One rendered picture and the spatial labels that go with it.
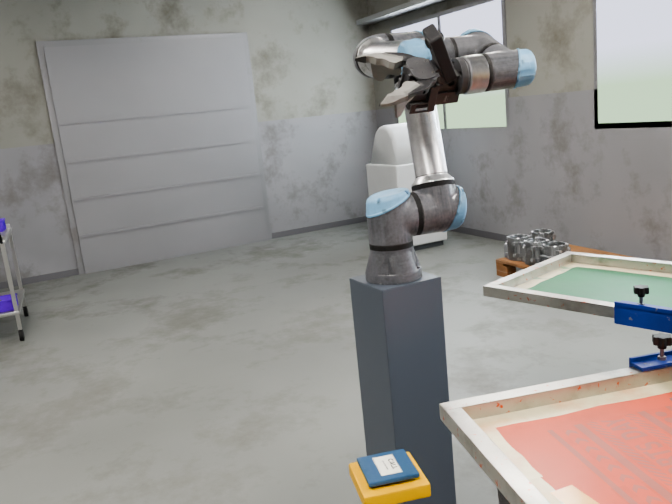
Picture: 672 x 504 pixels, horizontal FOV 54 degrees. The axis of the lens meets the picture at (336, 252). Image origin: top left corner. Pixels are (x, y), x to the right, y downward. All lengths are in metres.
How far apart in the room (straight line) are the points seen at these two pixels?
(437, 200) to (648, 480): 0.81
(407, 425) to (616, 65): 5.04
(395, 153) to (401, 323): 5.71
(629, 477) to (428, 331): 0.64
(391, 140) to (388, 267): 5.72
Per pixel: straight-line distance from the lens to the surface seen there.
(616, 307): 2.14
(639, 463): 1.40
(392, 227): 1.68
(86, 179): 8.50
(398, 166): 7.28
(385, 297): 1.66
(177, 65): 8.73
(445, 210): 1.73
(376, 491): 1.30
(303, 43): 9.37
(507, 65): 1.38
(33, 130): 8.50
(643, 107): 6.26
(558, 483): 1.32
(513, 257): 6.17
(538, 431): 1.48
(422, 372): 1.78
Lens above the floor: 1.65
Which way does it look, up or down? 12 degrees down
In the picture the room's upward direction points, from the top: 6 degrees counter-clockwise
